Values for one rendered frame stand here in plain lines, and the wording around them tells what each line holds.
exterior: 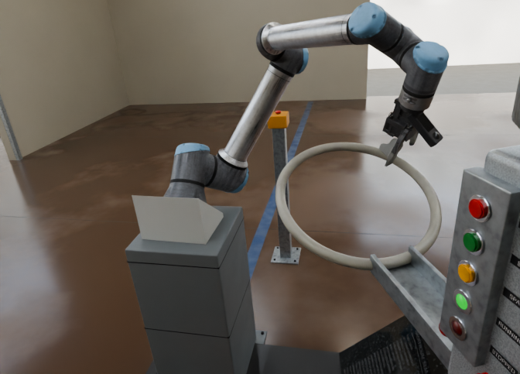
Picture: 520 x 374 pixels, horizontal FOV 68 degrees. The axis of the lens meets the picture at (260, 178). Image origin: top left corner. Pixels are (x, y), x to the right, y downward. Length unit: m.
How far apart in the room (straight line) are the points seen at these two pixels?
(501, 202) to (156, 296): 1.47
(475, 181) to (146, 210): 1.30
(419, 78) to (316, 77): 6.29
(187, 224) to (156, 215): 0.13
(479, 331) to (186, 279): 1.21
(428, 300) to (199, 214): 0.88
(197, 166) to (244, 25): 5.97
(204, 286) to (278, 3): 6.22
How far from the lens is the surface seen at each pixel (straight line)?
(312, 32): 1.30
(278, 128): 2.46
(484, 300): 0.62
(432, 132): 1.24
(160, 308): 1.81
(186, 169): 1.65
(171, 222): 1.60
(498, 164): 0.56
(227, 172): 1.73
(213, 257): 1.53
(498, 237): 0.56
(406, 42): 1.20
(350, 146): 1.35
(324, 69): 7.36
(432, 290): 1.05
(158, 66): 8.19
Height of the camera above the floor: 1.71
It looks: 24 degrees down
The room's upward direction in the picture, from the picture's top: 5 degrees counter-clockwise
